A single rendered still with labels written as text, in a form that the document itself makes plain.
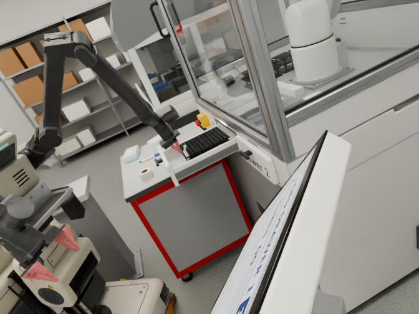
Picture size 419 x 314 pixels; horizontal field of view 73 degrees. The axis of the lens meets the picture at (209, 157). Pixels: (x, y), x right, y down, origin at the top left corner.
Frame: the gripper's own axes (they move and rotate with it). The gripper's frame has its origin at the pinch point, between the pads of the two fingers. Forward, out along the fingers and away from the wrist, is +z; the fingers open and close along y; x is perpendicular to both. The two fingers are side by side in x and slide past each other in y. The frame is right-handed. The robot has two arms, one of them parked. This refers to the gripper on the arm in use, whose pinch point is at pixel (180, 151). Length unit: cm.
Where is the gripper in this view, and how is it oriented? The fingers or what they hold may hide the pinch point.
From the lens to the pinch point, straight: 134.8
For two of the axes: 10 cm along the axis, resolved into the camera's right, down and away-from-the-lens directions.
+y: -7.8, 6.2, -0.5
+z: 5.4, 7.1, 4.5
